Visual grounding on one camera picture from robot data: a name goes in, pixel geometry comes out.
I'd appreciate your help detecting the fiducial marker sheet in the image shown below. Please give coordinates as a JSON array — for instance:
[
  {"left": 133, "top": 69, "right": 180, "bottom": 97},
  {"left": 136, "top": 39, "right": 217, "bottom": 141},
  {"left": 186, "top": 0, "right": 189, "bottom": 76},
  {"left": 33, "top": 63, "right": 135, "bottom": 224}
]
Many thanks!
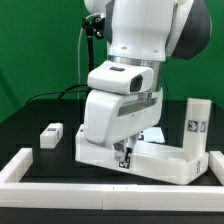
[{"left": 139, "top": 127, "right": 165, "bottom": 143}]

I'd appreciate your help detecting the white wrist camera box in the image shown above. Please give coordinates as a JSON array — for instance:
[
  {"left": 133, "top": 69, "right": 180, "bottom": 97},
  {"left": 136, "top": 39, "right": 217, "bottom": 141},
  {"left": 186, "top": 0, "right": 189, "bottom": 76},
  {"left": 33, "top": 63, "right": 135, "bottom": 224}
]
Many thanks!
[{"left": 87, "top": 61, "right": 154, "bottom": 95}]

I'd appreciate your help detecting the white U-shaped fence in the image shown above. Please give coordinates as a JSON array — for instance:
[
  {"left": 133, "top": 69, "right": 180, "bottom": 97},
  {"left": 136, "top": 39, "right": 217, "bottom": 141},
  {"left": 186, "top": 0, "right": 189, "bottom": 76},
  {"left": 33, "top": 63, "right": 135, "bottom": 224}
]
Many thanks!
[{"left": 0, "top": 148, "right": 224, "bottom": 212}]

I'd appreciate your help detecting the black cable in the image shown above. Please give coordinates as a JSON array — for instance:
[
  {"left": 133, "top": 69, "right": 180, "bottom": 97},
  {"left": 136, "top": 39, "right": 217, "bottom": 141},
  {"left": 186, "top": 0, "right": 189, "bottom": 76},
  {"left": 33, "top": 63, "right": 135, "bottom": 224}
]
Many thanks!
[{"left": 25, "top": 83, "right": 92, "bottom": 106}]

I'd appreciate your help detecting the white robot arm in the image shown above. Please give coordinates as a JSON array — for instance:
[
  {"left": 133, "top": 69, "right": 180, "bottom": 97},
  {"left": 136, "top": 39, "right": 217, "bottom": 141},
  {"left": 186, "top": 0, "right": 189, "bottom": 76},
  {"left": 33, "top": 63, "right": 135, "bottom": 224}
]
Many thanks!
[{"left": 84, "top": 0, "right": 212, "bottom": 162}]

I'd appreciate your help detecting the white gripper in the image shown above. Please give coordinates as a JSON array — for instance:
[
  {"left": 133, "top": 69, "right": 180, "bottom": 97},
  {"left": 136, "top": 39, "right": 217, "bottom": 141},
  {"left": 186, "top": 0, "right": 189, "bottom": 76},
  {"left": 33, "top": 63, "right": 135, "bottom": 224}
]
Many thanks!
[{"left": 84, "top": 89, "right": 163, "bottom": 161}]

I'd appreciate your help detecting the white desk top tray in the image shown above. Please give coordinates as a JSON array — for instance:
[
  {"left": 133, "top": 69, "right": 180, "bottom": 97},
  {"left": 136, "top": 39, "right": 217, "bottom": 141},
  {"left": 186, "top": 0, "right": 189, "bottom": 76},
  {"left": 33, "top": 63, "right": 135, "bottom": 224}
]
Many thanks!
[{"left": 75, "top": 126, "right": 209, "bottom": 185}]

